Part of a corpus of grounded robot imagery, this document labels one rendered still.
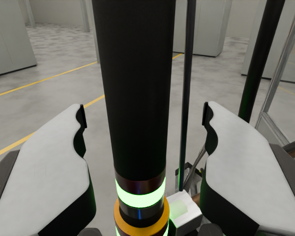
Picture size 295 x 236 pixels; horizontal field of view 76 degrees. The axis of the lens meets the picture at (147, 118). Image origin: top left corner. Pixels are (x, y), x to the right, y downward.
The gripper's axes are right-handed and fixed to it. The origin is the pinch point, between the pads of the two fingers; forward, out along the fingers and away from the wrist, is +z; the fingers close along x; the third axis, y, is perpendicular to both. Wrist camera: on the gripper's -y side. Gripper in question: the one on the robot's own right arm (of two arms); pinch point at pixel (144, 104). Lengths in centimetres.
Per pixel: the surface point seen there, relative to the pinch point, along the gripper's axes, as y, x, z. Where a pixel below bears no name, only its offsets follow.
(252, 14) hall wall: 52, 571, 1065
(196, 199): 10.8, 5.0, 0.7
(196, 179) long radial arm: 54, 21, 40
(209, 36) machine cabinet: 95, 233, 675
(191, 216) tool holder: 10.8, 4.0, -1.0
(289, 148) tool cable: 9.7, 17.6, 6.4
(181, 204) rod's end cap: 10.5, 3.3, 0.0
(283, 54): 23, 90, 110
